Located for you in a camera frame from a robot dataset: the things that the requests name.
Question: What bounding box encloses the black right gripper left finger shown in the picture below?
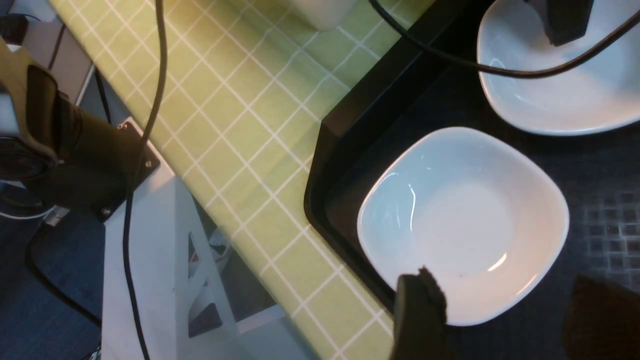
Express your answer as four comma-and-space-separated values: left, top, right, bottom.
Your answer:
390, 266, 453, 360

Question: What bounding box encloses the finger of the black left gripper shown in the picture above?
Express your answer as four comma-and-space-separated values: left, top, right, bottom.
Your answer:
525, 0, 594, 47

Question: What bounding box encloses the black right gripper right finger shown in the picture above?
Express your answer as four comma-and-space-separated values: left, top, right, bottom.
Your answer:
562, 275, 640, 360

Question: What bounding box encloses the white square dish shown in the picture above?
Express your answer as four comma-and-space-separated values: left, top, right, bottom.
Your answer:
356, 127, 570, 327
477, 0, 640, 136

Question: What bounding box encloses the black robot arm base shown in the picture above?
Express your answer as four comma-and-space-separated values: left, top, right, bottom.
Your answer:
0, 42, 161, 222

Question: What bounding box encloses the black serving tray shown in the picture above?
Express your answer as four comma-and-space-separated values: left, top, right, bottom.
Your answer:
303, 0, 640, 360

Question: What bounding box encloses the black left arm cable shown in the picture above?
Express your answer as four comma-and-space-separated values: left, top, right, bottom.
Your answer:
369, 0, 640, 80

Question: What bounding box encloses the white table frame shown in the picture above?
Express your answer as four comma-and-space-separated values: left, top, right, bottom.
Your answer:
75, 65, 321, 360

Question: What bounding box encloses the black hanging cable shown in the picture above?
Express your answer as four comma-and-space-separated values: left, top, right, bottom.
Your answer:
122, 0, 168, 360

